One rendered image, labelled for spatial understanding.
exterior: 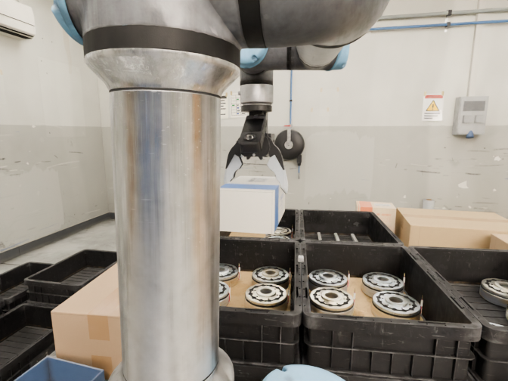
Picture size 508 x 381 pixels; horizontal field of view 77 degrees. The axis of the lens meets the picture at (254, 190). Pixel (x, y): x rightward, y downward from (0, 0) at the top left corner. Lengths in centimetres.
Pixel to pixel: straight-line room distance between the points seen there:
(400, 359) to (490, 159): 385
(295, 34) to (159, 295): 21
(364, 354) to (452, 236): 83
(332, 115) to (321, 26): 376
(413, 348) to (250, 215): 37
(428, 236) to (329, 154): 275
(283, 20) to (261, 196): 44
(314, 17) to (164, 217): 17
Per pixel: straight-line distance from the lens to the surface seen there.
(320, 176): 403
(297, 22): 24
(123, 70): 24
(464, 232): 141
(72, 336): 88
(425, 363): 70
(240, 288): 91
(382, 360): 68
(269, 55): 63
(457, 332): 67
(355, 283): 98
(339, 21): 26
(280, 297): 81
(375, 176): 408
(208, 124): 24
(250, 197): 64
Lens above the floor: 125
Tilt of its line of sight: 10 degrees down
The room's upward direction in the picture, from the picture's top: straight up
